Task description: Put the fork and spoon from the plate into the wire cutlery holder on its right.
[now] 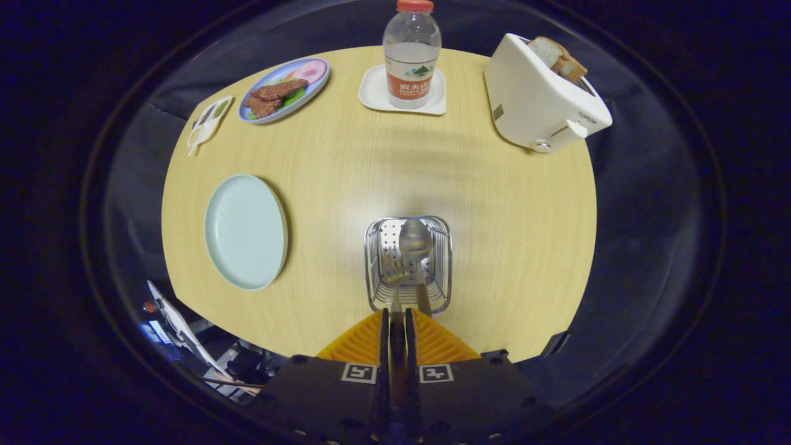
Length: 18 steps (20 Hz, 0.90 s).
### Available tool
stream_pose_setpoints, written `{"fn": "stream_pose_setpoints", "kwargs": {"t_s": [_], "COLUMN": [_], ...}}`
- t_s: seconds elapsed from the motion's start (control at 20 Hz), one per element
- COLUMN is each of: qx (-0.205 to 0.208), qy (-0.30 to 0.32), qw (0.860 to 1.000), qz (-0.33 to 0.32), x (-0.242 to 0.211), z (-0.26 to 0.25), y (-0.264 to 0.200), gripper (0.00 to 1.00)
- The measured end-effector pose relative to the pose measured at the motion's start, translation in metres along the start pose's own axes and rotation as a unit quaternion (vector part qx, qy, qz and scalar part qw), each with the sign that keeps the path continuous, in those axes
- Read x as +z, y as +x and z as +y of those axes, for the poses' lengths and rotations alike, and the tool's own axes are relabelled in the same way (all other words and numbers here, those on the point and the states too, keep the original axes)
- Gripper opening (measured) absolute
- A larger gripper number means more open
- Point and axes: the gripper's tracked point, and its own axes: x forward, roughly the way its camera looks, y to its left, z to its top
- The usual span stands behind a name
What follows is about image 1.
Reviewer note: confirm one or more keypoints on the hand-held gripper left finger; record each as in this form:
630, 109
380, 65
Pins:
384, 371

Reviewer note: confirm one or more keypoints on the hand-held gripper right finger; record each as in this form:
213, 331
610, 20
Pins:
411, 377

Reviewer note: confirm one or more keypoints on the silver fork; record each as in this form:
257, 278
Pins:
395, 278

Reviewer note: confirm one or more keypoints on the silver spoon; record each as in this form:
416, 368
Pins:
415, 240

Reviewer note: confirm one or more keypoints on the pale green plate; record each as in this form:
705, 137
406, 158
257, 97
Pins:
246, 232

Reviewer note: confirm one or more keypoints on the white board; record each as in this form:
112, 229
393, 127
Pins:
179, 327

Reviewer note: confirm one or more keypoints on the white square coaster tray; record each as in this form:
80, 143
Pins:
374, 93

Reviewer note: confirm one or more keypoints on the green lettuce leaf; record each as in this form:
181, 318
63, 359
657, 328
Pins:
293, 99

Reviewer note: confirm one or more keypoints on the brown meat piece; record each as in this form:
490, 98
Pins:
262, 107
279, 90

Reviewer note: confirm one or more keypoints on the blue plate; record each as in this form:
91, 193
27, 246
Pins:
319, 86

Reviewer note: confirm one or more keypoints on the white toaster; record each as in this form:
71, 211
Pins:
531, 99

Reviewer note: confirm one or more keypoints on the white divided sauce dish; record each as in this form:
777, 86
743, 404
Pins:
207, 120

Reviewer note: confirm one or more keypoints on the pink ham slice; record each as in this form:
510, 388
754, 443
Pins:
312, 71

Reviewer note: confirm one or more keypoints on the clear water bottle red cap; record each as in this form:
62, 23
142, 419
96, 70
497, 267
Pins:
412, 55

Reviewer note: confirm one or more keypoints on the brown toasted bread slice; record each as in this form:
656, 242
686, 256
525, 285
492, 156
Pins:
573, 68

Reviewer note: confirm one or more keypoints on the white bread slice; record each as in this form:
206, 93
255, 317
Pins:
547, 50

